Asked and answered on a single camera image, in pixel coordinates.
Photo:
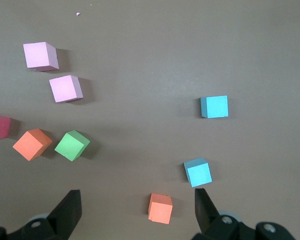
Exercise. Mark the brown table cover mat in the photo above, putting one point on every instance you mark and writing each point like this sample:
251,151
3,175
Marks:
150,50

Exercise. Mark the pink foam cube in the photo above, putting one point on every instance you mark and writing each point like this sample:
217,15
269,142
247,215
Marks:
65,88
38,55

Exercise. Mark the green foam cube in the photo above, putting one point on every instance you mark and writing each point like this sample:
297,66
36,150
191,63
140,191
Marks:
70,145

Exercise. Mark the blue foam cube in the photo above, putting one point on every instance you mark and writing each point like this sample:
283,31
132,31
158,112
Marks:
198,173
215,107

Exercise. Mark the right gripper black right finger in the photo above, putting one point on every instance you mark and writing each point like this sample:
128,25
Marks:
207,220

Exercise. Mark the orange foam cube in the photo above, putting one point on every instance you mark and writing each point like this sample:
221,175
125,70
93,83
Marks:
160,210
30,145

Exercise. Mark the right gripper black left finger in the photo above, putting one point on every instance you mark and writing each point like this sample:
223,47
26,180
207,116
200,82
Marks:
62,220

